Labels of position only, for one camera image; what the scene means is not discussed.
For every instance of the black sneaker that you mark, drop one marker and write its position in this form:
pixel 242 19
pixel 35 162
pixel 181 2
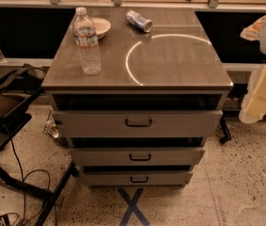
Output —
pixel 9 219

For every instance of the clear plastic water bottle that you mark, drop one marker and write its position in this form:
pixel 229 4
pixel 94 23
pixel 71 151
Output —
pixel 86 39

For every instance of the top grey drawer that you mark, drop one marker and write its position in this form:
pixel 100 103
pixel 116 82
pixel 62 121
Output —
pixel 190 123

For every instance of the black chair with bag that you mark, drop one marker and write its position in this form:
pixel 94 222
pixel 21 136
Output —
pixel 13 117

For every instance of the grey drawer cabinet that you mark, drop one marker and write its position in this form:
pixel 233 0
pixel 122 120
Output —
pixel 172 68

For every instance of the middle grey drawer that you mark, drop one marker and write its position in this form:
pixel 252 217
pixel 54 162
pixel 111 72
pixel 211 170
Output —
pixel 136 156

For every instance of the grey drawer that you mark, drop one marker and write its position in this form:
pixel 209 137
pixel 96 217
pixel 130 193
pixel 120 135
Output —
pixel 136 156
pixel 190 123
pixel 141 178

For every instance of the bottom grey drawer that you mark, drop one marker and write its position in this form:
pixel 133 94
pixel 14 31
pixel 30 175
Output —
pixel 141 178

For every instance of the black caster leg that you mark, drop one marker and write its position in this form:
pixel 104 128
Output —
pixel 227 135

